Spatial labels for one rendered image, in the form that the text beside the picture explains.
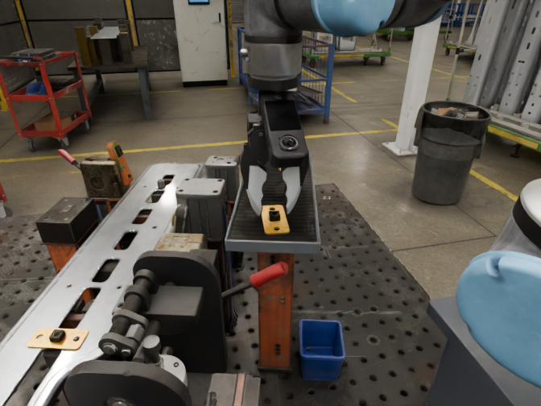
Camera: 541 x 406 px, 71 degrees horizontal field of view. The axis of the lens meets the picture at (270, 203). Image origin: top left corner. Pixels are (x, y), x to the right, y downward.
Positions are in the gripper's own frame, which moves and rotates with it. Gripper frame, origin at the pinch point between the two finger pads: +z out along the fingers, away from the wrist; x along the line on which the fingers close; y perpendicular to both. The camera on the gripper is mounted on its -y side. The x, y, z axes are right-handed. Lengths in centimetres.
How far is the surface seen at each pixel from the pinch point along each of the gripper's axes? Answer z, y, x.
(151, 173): 18, 56, 30
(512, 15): -7, 356, -293
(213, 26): 24, 645, 24
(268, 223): 1.6, -1.6, 1.0
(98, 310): 18.0, -0.6, 30.3
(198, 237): 9.9, 8.1, 13.1
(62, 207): 15, 32, 47
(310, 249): 2.2, -8.0, -4.3
